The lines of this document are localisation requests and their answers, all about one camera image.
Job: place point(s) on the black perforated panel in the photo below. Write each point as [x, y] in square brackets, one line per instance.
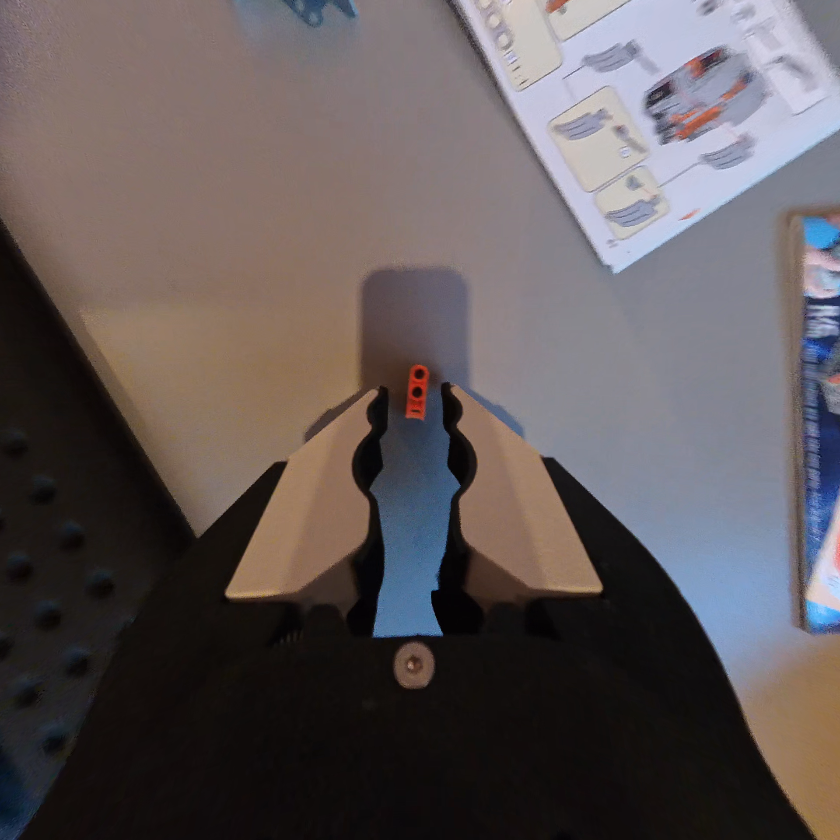
[59, 525]

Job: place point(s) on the open instruction booklet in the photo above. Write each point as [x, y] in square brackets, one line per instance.
[754, 131]

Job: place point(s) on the orange building brick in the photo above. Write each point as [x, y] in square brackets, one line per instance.
[416, 403]

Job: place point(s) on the grey curved panel piece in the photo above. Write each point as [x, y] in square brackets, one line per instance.
[315, 10]

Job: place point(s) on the blue robot kit box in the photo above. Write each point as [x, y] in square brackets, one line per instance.
[820, 407]

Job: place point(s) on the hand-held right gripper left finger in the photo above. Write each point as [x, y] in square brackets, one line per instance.
[308, 525]

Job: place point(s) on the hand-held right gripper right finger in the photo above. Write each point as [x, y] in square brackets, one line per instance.
[518, 525]

